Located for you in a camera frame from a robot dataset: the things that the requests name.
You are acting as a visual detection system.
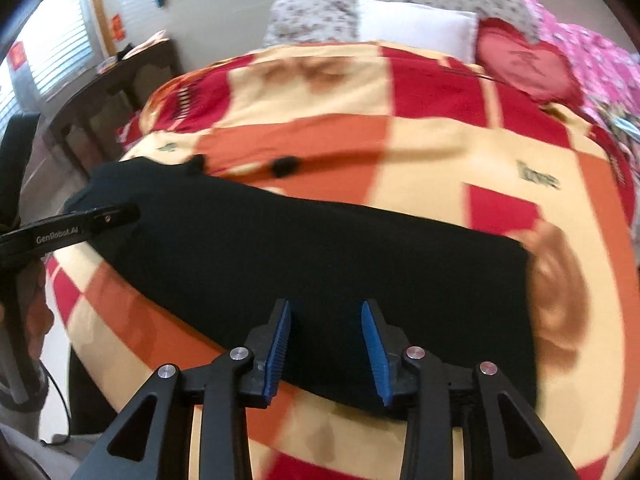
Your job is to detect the black pants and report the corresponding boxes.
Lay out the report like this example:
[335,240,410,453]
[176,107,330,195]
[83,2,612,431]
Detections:
[64,157,537,412]

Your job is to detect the grey sleeve left forearm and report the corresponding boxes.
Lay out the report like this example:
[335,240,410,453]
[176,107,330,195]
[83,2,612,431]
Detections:
[0,353,89,480]

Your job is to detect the person's left hand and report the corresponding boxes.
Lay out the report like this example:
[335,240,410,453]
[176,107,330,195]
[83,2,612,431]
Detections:
[1,259,54,361]

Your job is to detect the red orange cream love blanket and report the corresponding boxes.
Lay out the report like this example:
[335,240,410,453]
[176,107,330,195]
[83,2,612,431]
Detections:
[49,44,639,479]

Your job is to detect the red heart cushion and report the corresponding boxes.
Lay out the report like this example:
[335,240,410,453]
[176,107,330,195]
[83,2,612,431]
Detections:
[475,18,584,108]

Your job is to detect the white pillow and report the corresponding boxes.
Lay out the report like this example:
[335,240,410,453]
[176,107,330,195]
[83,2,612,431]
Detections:
[356,0,480,63]

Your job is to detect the colourful crumpled cloth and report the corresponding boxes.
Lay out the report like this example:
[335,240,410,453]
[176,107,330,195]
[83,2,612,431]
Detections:
[594,100,639,146]

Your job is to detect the pink patterned quilt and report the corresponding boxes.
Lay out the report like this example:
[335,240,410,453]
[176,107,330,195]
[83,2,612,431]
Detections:
[523,0,639,122]

